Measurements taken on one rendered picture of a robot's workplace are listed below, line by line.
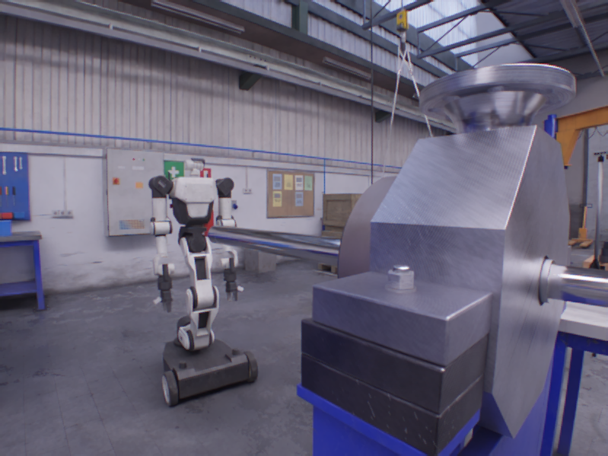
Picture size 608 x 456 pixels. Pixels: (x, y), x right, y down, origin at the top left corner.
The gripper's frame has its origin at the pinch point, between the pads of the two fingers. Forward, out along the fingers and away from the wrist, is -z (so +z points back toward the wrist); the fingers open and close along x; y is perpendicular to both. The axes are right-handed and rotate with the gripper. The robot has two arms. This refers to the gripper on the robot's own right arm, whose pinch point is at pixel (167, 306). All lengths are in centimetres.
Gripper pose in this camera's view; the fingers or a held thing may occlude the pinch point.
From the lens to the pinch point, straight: 229.2
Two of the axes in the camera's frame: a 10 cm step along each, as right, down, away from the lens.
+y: 8.1, -0.4, 5.8
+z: -1.2, -9.9, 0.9
